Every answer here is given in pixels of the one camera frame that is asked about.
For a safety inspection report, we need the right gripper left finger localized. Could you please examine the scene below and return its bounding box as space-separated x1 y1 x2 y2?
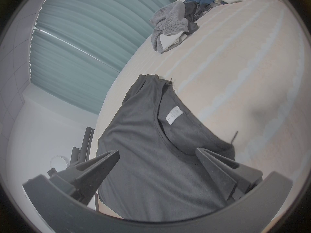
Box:
52 150 120 206

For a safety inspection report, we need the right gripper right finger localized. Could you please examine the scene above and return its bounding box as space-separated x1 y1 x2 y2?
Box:
196 148 263 201

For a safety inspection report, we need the black T-shirt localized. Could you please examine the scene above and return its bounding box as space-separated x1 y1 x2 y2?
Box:
96 74 236 221

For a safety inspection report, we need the bed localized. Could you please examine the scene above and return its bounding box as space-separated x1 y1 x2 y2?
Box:
93 0 306 218

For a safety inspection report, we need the round white lamp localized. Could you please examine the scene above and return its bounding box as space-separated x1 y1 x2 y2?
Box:
50 155 68 173

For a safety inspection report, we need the blue-green curtain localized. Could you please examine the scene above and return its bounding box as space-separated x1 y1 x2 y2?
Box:
34 0 181 70
29 27 123 116

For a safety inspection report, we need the white garment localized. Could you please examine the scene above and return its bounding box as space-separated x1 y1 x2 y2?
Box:
159 32 187 51

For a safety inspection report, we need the grey garment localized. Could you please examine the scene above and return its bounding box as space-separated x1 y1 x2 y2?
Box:
149 2 189 54

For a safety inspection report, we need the black shiny garment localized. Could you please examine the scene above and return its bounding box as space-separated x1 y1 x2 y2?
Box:
183 1 212 35

